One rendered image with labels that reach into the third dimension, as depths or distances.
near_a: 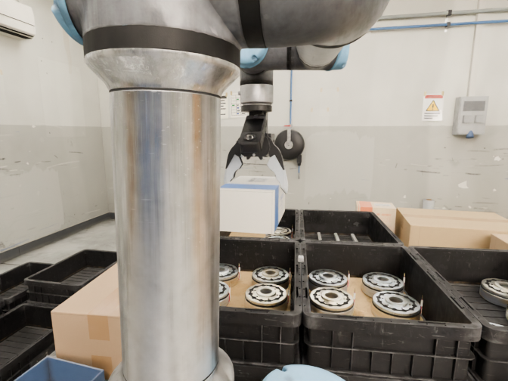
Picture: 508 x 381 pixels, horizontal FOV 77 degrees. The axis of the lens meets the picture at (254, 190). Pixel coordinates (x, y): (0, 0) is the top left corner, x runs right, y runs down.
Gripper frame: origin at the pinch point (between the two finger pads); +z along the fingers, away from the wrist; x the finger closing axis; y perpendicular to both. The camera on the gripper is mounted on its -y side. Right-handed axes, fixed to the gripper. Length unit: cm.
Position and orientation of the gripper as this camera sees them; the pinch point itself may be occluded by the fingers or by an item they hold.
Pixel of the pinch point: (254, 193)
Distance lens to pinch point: 74.2
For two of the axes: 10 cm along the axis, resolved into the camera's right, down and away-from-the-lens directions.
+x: -9.8, -0.3, 2.0
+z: 0.0, 9.8, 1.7
